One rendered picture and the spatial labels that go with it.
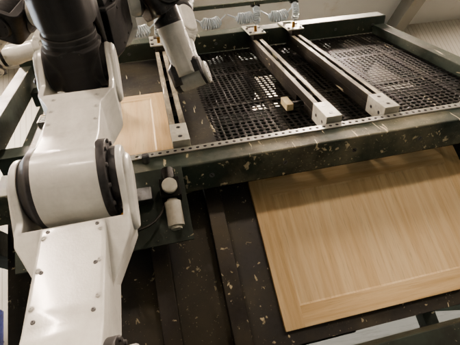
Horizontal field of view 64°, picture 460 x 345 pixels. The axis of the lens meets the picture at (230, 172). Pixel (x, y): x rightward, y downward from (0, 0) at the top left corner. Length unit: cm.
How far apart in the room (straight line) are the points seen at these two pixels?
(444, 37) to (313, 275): 623
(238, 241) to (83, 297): 90
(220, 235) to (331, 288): 44
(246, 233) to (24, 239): 89
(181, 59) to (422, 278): 115
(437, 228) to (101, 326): 135
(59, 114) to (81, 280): 35
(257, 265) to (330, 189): 42
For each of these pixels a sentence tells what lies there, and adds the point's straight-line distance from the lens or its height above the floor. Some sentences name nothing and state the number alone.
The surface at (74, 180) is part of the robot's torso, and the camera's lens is 64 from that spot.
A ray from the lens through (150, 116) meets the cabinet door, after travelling 159.
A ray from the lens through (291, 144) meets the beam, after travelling 127.
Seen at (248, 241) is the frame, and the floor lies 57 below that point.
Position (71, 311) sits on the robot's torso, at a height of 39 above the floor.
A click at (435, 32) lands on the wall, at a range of 727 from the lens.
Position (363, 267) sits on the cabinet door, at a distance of 147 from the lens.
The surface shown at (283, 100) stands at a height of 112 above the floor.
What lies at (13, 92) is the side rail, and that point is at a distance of 206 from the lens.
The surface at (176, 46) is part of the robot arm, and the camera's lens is 126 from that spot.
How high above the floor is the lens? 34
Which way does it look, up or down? 21 degrees up
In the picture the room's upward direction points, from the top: 13 degrees counter-clockwise
